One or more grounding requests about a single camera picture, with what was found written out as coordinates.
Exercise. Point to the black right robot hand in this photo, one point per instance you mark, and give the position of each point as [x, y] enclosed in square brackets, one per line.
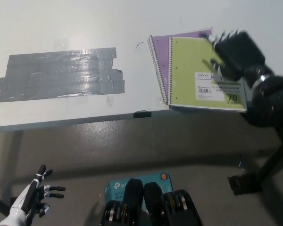
[238, 54]

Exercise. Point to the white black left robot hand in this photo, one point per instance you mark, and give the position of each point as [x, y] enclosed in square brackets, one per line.
[29, 195]

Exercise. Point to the green Mead spiral notebook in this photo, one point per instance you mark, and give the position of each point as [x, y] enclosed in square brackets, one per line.
[186, 70]

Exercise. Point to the black robot body blocks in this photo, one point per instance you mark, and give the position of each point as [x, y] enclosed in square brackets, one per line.
[153, 207]

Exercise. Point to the grey table leg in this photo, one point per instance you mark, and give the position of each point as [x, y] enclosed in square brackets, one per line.
[19, 153]

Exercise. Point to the purple spiral notebook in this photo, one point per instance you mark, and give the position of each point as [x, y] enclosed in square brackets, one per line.
[160, 47]

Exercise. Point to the teal tp-link box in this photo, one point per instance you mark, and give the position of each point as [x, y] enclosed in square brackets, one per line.
[118, 188]

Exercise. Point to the small black tape piece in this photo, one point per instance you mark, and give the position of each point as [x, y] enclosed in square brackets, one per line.
[142, 114]

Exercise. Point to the clear tape piece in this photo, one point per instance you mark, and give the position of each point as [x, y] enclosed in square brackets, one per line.
[109, 100]

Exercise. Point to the grey duct tape patch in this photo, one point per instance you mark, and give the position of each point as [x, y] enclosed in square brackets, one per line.
[54, 75]

